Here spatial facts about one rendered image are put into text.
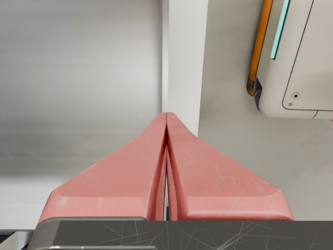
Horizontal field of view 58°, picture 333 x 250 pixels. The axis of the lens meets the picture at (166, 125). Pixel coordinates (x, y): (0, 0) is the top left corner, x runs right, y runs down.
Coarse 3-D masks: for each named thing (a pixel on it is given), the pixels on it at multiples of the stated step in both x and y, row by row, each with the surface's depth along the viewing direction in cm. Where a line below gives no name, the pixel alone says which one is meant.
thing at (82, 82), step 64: (0, 0) 21; (64, 0) 21; (128, 0) 21; (0, 64) 24; (64, 64) 24; (128, 64) 24; (0, 128) 27; (64, 128) 27; (128, 128) 27; (0, 192) 33
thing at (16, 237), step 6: (12, 234) 34; (18, 234) 35; (24, 234) 35; (30, 234) 36; (6, 240) 33; (12, 240) 34; (18, 240) 35; (24, 240) 36; (0, 246) 33; (6, 246) 34; (12, 246) 34; (18, 246) 35
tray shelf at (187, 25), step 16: (176, 0) 21; (192, 0) 21; (208, 0) 21; (176, 16) 22; (192, 16) 22; (176, 32) 22; (192, 32) 22; (176, 48) 23; (192, 48) 23; (176, 64) 24; (192, 64) 24; (176, 80) 25; (192, 80) 25; (176, 96) 26; (192, 96) 26; (176, 112) 27; (192, 112) 27; (192, 128) 28
